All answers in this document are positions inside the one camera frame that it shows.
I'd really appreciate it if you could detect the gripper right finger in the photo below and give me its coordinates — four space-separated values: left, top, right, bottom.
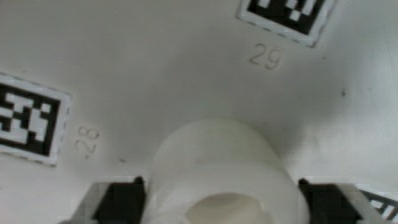
299 179 398 224

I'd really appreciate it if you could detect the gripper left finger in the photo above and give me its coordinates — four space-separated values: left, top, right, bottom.
59 177 146 224

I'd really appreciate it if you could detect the white round table top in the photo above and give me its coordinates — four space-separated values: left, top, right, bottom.
0 0 398 224

